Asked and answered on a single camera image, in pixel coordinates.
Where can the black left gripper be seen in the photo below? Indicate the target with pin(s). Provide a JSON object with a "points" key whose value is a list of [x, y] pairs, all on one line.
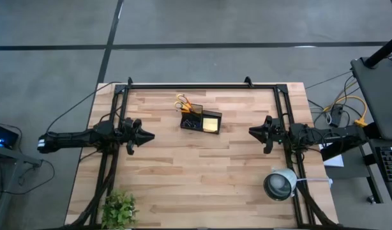
{"points": [[129, 131]]}

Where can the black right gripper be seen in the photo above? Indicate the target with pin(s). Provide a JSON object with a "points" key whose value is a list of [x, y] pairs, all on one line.
{"points": [[274, 132]]}

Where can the black binder clip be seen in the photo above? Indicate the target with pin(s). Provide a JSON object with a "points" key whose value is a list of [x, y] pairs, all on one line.
{"points": [[185, 123], [191, 124]]}

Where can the yellow sticky note pad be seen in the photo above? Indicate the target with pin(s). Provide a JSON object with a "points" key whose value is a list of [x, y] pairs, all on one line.
{"points": [[210, 124]]}

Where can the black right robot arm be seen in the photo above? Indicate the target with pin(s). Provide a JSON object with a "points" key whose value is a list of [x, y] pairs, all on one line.
{"points": [[327, 134]]}

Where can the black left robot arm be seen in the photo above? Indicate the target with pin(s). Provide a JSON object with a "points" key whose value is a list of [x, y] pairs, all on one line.
{"points": [[74, 139]]}

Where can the black mesh desk organizer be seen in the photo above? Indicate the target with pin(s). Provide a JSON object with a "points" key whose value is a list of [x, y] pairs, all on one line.
{"points": [[213, 113]]}

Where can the white desk lamp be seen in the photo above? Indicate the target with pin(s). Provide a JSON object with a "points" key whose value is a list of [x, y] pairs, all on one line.
{"points": [[280, 185]]}

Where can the green potted plant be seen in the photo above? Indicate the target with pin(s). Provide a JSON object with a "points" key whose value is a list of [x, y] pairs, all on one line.
{"points": [[119, 209]]}

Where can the black power adapter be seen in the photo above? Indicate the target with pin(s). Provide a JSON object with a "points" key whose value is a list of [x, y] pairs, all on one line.
{"points": [[336, 116]]}

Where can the white paper sheet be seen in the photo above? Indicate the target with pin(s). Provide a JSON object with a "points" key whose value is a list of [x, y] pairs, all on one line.
{"points": [[334, 161]]}

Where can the black desk leg beam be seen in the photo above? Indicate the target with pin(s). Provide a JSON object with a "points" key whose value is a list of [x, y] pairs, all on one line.
{"points": [[343, 152]]}

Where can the grey desk surface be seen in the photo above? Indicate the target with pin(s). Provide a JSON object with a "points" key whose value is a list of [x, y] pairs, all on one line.
{"points": [[381, 96]]}

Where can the desk caster wheel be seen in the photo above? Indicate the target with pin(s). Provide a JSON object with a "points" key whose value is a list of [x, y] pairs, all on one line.
{"points": [[371, 199]]}

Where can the grey stand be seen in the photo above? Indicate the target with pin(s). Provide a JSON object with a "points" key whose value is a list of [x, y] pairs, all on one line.
{"points": [[11, 155]]}

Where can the black keyboard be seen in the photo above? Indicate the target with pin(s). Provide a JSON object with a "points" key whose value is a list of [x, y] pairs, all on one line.
{"points": [[390, 163]]}

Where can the glowing tablet screen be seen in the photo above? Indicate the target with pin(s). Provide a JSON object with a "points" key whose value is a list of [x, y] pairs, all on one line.
{"points": [[4, 137]]}

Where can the black pole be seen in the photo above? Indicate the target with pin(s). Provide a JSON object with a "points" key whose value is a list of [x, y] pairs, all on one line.
{"points": [[381, 52]]}

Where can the black metal table frame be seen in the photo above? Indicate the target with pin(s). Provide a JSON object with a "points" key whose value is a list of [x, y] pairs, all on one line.
{"points": [[199, 86]]}

